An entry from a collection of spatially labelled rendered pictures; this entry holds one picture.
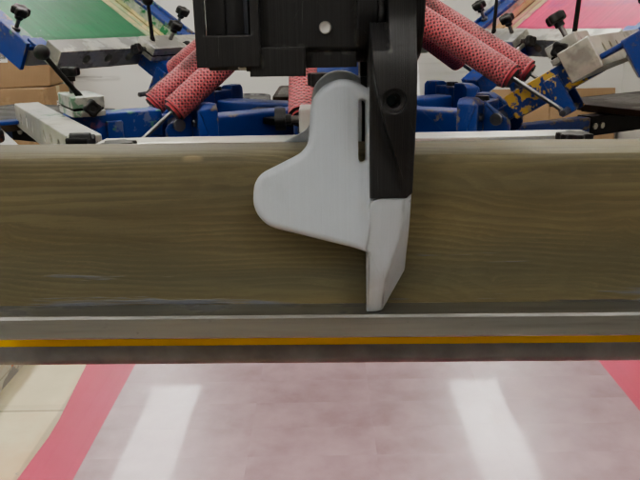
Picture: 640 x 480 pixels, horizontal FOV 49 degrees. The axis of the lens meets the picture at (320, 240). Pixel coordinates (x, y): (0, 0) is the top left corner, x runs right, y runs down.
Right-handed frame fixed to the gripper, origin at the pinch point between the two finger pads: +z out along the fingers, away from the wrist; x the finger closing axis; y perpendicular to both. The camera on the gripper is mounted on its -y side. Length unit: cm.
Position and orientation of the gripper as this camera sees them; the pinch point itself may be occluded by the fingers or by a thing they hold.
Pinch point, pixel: (387, 262)
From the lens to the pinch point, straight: 31.1
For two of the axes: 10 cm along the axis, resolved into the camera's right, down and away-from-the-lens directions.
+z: 0.2, 9.5, 3.0
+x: 0.0, 3.0, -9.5
